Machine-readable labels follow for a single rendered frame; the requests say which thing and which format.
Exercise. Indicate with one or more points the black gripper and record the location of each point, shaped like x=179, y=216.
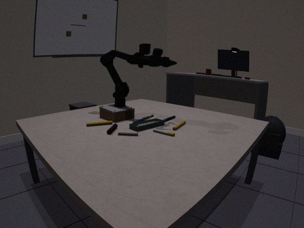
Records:
x=155, y=61

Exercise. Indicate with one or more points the black keyboard with white keys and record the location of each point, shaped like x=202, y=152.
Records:
x=148, y=124

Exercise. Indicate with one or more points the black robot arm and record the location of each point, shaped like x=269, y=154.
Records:
x=121, y=88

